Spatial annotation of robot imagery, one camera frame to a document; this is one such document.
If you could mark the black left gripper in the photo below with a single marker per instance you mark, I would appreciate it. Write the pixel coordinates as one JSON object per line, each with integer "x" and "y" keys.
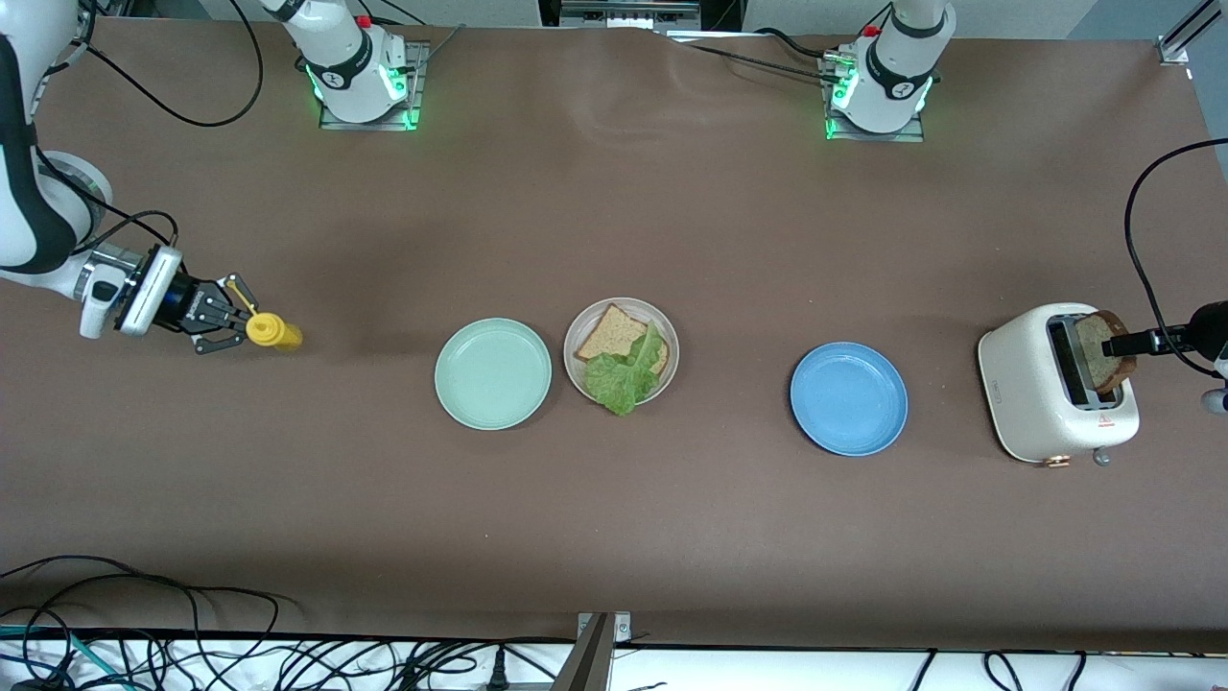
{"x": 1211, "y": 329}

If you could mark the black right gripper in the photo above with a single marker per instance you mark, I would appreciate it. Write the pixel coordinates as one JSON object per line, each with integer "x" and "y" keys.
{"x": 176, "y": 306}

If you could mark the light-crumb bread slice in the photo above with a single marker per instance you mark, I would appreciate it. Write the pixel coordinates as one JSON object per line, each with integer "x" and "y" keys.
{"x": 609, "y": 336}

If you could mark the black and silver equipment rack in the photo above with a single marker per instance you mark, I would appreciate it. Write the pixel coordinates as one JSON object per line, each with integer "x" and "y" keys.
{"x": 628, "y": 11}

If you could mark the metal table edge bracket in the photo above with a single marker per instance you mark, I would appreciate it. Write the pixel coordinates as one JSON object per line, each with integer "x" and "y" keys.
{"x": 590, "y": 662}

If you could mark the white two-slot toaster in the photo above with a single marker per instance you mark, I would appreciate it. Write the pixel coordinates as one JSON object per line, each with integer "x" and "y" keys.
{"x": 1027, "y": 384}

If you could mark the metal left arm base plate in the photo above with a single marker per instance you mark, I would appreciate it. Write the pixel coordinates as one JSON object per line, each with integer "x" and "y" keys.
{"x": 911, "y": 135}

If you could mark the black power plug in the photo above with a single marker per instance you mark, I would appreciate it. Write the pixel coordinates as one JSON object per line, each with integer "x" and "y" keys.
{"x": 497, "y": 674}

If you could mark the yellow mustard squeeze bottle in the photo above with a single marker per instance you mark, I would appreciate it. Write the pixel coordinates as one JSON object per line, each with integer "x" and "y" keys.
{"x": 276, "y": 332}

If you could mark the aluminium corner frame profile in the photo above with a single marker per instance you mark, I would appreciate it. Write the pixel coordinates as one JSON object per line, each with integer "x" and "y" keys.
{"x": 1172, "y": 48}

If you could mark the green plate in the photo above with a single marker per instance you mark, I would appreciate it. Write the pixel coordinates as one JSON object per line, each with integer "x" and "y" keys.
{"x": 493, "y": 374}

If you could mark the green lettuce leaf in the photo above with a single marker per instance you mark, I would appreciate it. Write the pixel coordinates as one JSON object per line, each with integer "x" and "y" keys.
{"x": 619, "y": 379}

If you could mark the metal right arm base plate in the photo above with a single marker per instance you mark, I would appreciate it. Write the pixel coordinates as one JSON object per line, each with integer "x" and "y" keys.
{"x": 419, "y": 96}

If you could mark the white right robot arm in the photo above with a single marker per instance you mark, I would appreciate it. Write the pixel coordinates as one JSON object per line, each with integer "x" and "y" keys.
{"x": 19, "y": 221}

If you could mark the blue plate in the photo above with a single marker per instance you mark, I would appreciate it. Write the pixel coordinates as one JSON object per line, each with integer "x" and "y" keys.
{"x": 849, "y": 398}

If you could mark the dark-crumb bread slice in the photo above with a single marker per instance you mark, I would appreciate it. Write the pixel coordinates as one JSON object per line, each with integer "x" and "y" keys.
{"x": 1094, "y": 369}

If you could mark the beige plate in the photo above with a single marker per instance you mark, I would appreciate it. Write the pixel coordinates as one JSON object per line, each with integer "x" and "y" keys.
{"x": 655, "y": 387}

